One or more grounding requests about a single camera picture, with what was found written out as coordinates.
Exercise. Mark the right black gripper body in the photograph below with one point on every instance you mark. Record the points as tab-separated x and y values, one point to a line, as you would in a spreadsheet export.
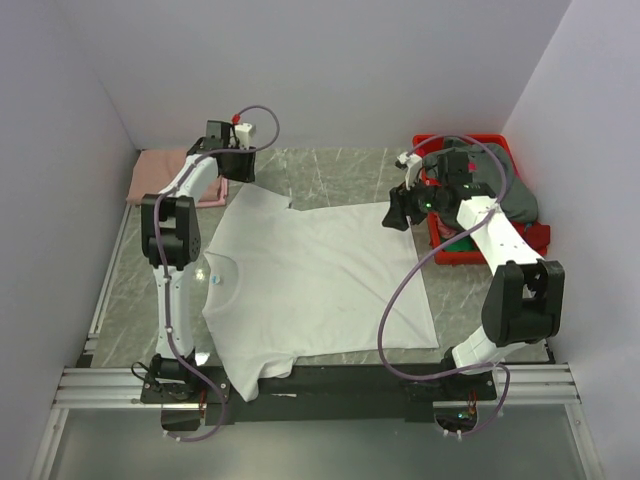
422	200

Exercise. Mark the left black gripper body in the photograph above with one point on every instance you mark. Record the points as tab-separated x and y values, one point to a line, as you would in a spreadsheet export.
241	165

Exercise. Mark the white t shirt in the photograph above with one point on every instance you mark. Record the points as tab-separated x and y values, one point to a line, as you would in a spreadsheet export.
287	284

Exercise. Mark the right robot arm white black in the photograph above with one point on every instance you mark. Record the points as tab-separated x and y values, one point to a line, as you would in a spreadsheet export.
524	301

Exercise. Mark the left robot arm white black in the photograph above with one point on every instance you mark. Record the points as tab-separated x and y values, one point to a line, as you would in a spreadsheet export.
171	242

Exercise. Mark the folded light pink t shirt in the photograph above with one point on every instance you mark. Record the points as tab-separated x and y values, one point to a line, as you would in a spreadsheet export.
215	195

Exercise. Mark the grey t shirt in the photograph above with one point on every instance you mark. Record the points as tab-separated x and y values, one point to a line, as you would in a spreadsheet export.
519	204

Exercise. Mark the green t shirt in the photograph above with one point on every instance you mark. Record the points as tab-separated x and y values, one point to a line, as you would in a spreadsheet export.
462	246

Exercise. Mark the folded salmon t shirt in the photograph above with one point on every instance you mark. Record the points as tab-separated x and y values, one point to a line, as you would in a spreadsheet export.
154	170

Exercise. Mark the red plastic bin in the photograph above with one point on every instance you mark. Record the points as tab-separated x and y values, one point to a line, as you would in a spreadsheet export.
536	235

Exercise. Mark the black base beam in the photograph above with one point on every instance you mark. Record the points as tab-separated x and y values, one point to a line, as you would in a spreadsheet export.
310	393

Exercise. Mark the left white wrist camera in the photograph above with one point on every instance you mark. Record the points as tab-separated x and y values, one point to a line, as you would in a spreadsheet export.
242	132

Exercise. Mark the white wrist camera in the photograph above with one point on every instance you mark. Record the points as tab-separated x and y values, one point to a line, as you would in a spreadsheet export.
411	164
242	132

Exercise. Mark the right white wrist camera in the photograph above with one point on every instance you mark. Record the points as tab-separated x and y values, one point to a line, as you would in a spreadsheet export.
411	164

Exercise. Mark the aluminium rail frame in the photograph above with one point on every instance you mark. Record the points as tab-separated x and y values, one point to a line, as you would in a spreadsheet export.
116	388

